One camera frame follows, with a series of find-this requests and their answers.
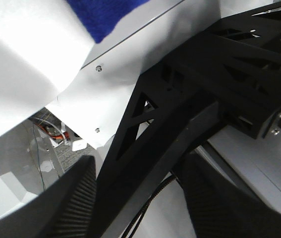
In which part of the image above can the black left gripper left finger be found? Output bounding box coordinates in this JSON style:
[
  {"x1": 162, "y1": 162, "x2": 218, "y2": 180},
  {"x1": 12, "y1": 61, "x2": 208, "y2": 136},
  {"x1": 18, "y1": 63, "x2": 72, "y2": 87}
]
[{"x1": 0, "y1": 156, "x2": 97, "y2": 238}]

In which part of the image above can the blue towel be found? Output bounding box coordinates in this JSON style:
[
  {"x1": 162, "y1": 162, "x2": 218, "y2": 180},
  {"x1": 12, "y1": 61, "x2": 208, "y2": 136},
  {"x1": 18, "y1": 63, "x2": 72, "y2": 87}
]
[{"x1": 67, "y1": 0, "x2": 147, "y2": 44}]

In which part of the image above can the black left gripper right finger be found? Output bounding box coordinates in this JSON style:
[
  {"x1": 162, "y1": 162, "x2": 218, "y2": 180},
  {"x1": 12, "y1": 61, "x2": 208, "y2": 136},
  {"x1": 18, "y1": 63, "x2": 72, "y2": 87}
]
[{"x1": 180, "y1": 154, "x2": 281, "y2": 238}]

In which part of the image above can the black truss robot frame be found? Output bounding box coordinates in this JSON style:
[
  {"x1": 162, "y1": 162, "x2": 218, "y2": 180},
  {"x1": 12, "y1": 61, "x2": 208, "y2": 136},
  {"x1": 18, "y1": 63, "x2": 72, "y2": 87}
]
[{"x1": 87, "y1": 1, "x2": 281, "y2": 238}]

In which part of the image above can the white robot base panel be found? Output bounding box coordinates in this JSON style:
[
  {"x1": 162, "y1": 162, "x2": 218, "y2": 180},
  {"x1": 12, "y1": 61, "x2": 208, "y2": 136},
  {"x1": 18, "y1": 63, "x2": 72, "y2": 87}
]
[{"x1": 0, "y1": 0, "x2": 222, "y2": 149}]

